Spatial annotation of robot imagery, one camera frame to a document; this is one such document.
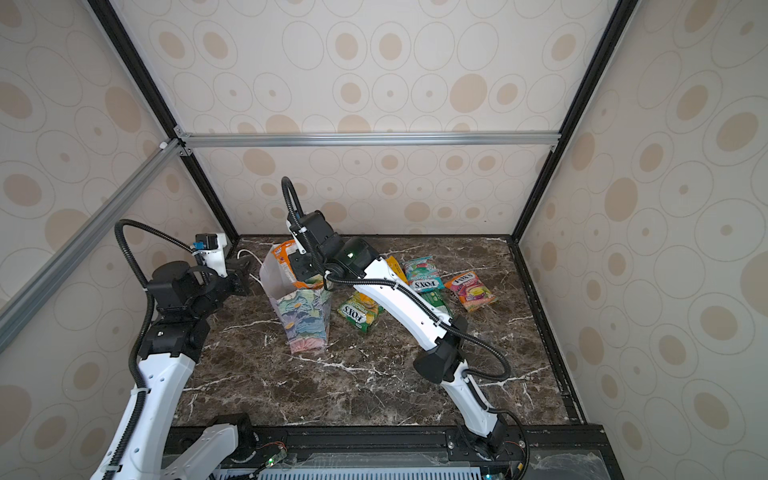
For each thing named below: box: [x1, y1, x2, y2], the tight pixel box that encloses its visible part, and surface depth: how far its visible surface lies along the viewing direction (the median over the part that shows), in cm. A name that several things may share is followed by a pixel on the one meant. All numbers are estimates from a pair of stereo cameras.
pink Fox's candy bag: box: [444, 271, 498, 312], surface depth 102 cm
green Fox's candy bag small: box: [337, 291, 385, 333], surface depth 97 cm
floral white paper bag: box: [259, 245, 333, 354], surface depth 79 cm
